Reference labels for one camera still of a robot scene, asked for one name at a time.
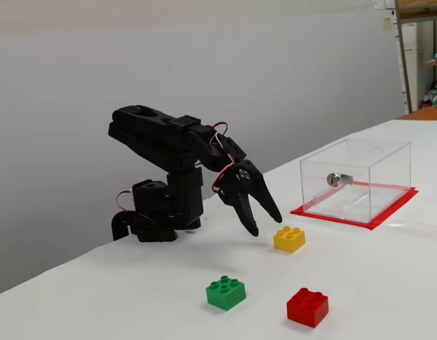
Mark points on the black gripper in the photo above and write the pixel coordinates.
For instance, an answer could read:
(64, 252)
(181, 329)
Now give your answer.
(247, 178)

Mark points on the yellow lego brick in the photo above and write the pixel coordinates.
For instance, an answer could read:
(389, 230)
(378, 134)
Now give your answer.
(289, 242)

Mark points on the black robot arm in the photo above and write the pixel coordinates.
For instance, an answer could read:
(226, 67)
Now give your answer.
(151, 134)

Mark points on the green lego brick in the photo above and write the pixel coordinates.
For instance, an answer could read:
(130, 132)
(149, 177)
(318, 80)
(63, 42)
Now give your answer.
(225, 297)

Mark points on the red lego brick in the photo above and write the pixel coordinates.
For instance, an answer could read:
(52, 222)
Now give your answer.
(306, 310)

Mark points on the transparent plastic box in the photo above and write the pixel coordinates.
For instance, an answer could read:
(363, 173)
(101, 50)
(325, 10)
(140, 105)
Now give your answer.
(388, 170)

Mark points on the silver cam lock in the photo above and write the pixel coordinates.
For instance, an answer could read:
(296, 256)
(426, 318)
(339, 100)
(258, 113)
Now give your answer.
(332, 180)

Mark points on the orange wooden table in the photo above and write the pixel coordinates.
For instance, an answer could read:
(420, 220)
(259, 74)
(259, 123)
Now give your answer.
(427, 114)

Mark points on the red cola bottle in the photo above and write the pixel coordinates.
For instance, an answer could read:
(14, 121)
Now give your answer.
(426, 102)

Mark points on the white cabinet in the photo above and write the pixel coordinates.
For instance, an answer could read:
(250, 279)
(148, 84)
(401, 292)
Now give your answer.
(412, 71)

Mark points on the small paper note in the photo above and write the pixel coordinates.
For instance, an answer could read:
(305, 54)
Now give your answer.
(386, 25)

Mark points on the wooden shelf board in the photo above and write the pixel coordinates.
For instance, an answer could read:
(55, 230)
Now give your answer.
(436, 63)

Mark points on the red tape frame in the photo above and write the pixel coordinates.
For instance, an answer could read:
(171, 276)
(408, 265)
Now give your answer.
(395, 207)

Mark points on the metal shelf post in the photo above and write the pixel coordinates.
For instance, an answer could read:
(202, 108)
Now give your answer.
(402, 53)

